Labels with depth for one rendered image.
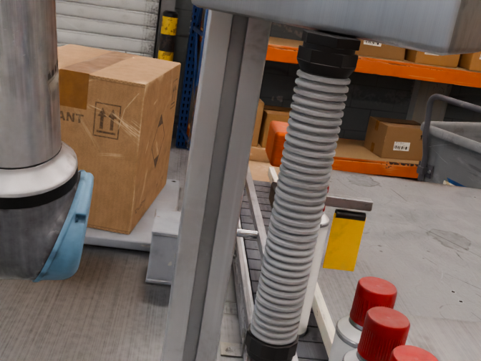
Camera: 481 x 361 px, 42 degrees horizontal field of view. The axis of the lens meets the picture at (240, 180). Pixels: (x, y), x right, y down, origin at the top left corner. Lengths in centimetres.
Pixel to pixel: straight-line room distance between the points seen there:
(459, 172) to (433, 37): 260
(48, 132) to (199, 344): 24
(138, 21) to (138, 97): 380
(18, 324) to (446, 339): 58
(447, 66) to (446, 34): 459
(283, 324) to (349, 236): 20
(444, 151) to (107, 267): 216
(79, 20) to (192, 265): 438
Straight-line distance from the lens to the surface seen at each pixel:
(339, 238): 59
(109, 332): 89
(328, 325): 82
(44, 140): 61
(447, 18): 35
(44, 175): 62
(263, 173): 164
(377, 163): 478
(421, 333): 94
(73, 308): 94
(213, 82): 46
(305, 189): 37
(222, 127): 48
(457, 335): 96
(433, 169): 306
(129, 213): 111
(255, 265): 101
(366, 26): 37
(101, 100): 107
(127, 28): 485
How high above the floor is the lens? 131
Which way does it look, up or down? 18 degrees down
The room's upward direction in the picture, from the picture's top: 9 degrees clockwise
